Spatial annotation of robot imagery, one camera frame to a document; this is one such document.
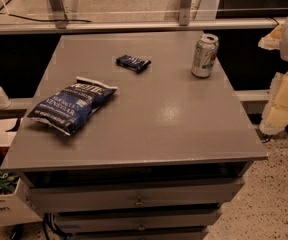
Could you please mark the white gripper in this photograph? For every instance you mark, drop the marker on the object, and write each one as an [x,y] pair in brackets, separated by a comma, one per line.
[275,120]

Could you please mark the blue rxbar blueberry bar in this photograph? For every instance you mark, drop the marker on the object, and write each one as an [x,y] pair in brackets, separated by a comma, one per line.
[133,63]

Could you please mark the white green soda can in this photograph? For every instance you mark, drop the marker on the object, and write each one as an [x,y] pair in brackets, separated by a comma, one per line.
[205,55]

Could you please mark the grey drawer cabinet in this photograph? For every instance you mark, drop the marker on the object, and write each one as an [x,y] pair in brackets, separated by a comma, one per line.
[156,162]

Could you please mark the blue kettle chips bag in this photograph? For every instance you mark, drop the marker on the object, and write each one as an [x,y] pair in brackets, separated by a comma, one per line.
[69,109]

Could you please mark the white cardboard box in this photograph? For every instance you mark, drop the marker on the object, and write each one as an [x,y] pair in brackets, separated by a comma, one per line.
[15,202]

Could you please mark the grey metal bracket right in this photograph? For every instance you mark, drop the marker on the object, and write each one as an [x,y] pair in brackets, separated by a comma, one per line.
[184,12]

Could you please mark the grey metal bracket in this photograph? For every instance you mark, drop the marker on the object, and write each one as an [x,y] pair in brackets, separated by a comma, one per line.
[59,15]
[184,12]

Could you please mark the grey metal bracket left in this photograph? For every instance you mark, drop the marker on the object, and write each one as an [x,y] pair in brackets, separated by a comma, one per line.
[59,15]

